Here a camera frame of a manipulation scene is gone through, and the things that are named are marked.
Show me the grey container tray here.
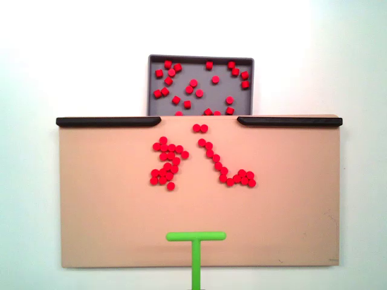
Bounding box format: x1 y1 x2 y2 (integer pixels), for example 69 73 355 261
147 54 255 117

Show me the beige flat board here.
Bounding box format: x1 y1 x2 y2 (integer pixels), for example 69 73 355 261
57 114 342 269

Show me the green T pusher brown handle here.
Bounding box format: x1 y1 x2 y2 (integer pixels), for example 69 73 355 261
165 231 227 290

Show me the black guard rail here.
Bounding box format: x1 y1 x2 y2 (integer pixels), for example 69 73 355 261
56 117 162 127
236 116 343 127

